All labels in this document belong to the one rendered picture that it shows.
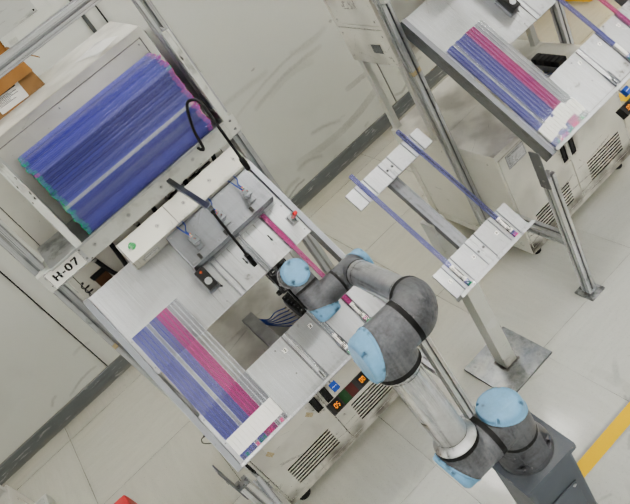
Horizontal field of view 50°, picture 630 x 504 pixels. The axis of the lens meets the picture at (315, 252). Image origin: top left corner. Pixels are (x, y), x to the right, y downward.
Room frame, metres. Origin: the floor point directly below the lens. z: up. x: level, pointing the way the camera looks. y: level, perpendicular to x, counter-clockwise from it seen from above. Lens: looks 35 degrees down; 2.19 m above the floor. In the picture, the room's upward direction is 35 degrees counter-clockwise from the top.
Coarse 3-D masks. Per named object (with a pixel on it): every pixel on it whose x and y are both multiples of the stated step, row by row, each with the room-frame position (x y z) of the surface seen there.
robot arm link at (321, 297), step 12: (324, 276) 1.47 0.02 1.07; (312, 288) 1.43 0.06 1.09; (324, 288) 1.43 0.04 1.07; (336, 288) 1.42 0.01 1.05; (300, 300) 1.45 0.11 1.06; (312, 300) 1.42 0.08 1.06; (324, 300) 1.41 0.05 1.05; (336, 300) 1.41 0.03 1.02; (312, 312) 1.41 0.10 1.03; (324, 312) 1.39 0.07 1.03
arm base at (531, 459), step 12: (540, 432) 1.00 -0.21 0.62; (528, 444) 0.97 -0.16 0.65; (540, 444) 0.97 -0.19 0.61; (552, 444) 0.98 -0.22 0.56; (504, 456) 1.00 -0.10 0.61; (516, 456) 0.98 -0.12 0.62; (528, 456) 0.97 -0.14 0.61; (540, 456) 0.96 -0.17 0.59; (504, 468) 1.01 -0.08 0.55; (516, 468) 0.98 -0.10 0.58; (528, 468) 0.96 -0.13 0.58; (540, 468) 0.95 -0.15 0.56
